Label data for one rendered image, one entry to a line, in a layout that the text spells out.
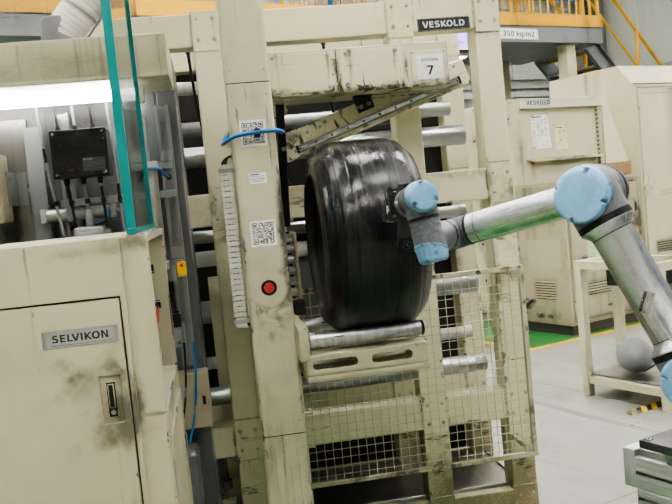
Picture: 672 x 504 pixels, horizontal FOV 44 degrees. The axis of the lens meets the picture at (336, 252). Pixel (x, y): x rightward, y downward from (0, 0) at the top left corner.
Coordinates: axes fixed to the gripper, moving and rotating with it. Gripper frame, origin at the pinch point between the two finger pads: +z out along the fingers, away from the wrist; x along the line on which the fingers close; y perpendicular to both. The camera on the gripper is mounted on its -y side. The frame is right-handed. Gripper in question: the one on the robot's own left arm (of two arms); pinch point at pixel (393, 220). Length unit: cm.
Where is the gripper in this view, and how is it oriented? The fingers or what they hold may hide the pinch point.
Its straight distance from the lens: 223.6
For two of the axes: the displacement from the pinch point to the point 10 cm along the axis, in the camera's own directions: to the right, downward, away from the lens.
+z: -1.4, 0.7, 9.9
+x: -9.8, 1.1, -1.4
